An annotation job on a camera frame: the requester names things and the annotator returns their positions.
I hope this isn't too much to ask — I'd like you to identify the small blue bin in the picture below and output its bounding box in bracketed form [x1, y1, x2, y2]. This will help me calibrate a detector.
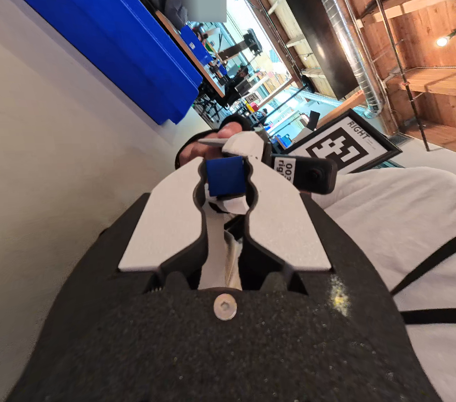
[180, 25, 214, 65]

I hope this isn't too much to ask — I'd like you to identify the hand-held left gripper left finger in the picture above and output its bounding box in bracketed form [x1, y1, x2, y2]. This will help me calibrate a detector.
[118, 158, 209, 272]

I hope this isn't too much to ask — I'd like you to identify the person's right hand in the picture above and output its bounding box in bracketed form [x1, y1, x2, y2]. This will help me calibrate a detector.
[179, 120, 246, 169]

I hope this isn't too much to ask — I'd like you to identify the wooden far table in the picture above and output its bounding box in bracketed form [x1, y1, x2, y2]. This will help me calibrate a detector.
[155, 10, 227, 99]

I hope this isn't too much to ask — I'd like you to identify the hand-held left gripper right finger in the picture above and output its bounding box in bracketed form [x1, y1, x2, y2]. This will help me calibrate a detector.
[243, 158, 333, 272]

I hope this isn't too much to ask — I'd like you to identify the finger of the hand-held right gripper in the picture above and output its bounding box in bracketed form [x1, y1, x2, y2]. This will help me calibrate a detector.
[223, 131, 267, 160]
[208, 194, 251, 215]

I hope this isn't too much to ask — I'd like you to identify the blue cube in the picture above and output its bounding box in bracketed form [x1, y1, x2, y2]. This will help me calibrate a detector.
[206, 156, 246, 197]

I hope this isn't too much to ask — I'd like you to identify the blue plastic bin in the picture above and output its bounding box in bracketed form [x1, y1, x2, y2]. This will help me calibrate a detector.
[0, 0, 204, 126]

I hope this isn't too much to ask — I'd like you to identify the black hanging panel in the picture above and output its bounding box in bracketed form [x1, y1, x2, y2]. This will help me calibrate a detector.
[256, 0, 357, 100]

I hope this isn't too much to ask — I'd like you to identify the framed black-white marker sign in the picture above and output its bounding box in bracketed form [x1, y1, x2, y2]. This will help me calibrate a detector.
[285, 109, 403, 174]

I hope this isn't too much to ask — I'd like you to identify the silver ceiling duct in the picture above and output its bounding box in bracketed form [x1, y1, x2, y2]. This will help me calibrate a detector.
[299, 0, 385, 120]

